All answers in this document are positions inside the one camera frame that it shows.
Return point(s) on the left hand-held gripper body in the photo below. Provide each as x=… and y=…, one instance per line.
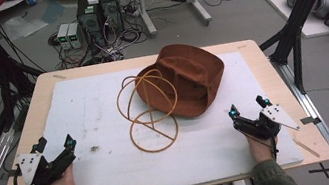
x=29, y=164

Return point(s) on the clear plastic sheet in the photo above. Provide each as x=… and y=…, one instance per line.
x=23, y=26

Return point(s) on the blue tape roll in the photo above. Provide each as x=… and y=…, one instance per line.
x=31, y=0

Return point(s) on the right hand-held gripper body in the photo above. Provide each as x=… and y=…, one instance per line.
x=276, y=116

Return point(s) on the grey power supply unit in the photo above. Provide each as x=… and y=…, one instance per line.
x=63, y=36
x=74, y=35

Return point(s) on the person's right hand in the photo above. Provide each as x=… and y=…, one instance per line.
x=261, y=150

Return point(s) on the tan tape strip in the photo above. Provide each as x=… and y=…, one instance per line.
x=307, y=148

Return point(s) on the wooden table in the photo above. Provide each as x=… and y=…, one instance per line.
x=300, y=90

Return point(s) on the grey metal bracket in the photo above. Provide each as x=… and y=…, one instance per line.
x=310, y=120

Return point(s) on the white foam mat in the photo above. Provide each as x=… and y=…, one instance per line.
x=107, y=169

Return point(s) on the brown felt hat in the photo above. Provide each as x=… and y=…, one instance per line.
x=194, y=80

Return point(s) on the black computer tower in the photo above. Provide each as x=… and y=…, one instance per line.
x=111, y=10
x=89, y=20

